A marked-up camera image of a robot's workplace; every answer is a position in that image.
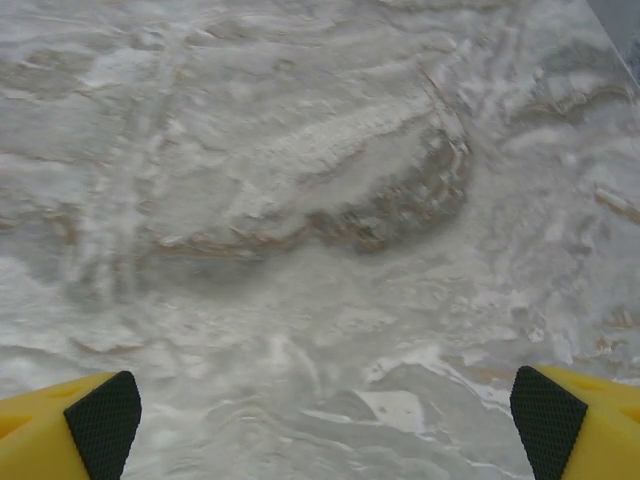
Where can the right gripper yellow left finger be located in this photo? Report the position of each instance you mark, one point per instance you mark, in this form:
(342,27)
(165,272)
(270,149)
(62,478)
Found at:
(55,435)

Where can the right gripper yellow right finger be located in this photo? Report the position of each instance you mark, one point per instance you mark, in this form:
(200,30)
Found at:
(585,430)

